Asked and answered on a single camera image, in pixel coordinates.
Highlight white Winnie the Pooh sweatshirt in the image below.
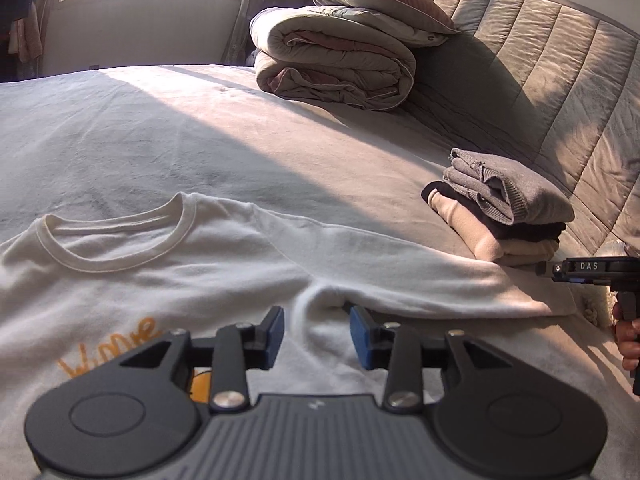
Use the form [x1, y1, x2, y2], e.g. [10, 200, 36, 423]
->
[0, 190, 640, 480]

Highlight dark clothes hanging in corner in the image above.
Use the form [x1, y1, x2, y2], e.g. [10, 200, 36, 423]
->
[1, 0, 42, 82]

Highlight person's right hand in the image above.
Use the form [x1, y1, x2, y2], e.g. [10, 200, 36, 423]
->
[613, 304, 640, 372]

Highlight white fluffy plush toy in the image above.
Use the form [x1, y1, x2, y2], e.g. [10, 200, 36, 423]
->
[581, 242, 629, 328]

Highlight folded beige garment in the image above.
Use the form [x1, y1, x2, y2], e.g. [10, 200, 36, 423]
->
[426, 190, 559, 266]

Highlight folded grey sweater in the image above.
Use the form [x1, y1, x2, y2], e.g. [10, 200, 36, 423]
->
[442, 148, 575, 226]

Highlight grey quilted headboard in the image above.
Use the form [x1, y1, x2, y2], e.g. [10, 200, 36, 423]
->
[405, 0, 639, 255]

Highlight grey bed sheet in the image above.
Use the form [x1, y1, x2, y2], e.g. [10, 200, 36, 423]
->
[1, 66, 472, 259]

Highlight folded beige pink comforter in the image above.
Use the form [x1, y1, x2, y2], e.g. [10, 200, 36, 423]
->
[250, 6, 416, 110]

